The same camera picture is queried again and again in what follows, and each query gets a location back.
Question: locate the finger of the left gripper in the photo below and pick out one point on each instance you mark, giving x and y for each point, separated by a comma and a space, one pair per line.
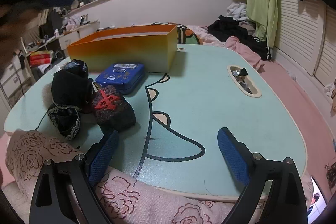
57, 3

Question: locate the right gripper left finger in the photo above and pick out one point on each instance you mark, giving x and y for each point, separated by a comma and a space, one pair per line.
65, 191

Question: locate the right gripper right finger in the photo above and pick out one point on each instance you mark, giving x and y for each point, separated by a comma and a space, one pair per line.
286, 200

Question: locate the black lace cloth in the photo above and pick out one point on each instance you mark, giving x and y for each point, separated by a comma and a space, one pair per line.
71, 91

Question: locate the dark mahjong tile block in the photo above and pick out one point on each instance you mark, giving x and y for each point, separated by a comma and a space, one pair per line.
112, 111

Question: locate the blue tin case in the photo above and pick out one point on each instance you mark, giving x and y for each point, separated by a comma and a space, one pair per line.
124, 77

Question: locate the person left hand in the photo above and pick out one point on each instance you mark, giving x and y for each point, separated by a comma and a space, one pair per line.
10, 35

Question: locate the white drawer cabinet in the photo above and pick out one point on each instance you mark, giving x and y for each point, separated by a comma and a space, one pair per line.
78, 33

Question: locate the red snack box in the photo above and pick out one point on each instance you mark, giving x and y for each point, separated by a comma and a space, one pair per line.
41, 58

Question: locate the pink quilt blanket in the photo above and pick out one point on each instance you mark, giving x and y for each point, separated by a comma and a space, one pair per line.
124, 199

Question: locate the orange cardboard box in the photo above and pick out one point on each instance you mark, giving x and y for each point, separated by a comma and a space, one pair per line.
154, 46

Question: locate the mint cartoon lap table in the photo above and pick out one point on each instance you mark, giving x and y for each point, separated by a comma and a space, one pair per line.
173, 145

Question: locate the colourful cartoon rug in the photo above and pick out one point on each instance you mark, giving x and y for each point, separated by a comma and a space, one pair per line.
184, 34

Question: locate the black clothes pile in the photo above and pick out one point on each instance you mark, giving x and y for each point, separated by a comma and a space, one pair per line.
225, 27

